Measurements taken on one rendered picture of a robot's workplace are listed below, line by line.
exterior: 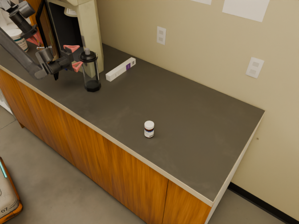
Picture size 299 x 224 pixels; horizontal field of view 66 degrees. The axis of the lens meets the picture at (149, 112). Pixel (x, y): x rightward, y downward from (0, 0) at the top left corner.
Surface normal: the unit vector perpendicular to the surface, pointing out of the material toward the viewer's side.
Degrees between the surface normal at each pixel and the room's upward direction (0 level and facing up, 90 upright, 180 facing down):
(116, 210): 0
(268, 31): 90
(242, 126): 0
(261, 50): 90
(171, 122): 0
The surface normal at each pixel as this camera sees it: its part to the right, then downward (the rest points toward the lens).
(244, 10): -0.60, 0.54
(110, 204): 0.02, -0.73
